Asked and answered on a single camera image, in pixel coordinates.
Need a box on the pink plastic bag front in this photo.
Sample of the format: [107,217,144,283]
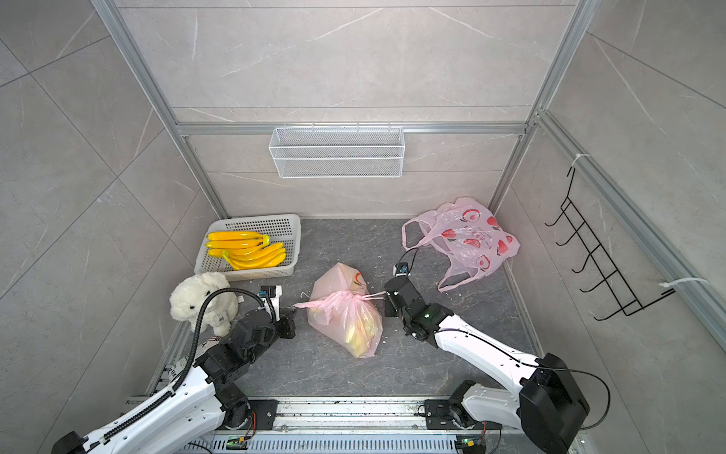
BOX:
[294,263,384,359]

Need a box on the orange yellow banana bunch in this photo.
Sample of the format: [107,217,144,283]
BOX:
[204,231,287,271]

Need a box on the pink strawberry plastic bag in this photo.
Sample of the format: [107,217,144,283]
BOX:
[401,197,521,292]

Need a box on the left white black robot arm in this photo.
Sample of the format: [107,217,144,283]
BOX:
[51,286,295,453]

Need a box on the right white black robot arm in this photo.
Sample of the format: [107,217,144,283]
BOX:
[384,250,591,453]

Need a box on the white plush toy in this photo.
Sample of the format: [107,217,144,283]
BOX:
[169,272,239,337]

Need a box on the white plastic basket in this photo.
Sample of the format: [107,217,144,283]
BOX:
[195,214,301,282]

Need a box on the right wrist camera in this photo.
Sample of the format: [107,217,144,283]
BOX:
[394,262,410,277]

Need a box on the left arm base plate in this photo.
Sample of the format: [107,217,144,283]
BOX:
[223,399,279,431]

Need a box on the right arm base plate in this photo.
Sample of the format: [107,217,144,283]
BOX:
[414,399,502,431]

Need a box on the aluminium mounting rail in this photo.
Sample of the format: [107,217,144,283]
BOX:
[176,396,538,453]

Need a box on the white wire mesh shelf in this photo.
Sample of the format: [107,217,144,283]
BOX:
[268,126,406,179]

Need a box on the black wire hook rack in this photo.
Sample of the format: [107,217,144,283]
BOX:
[544,168,676,322]

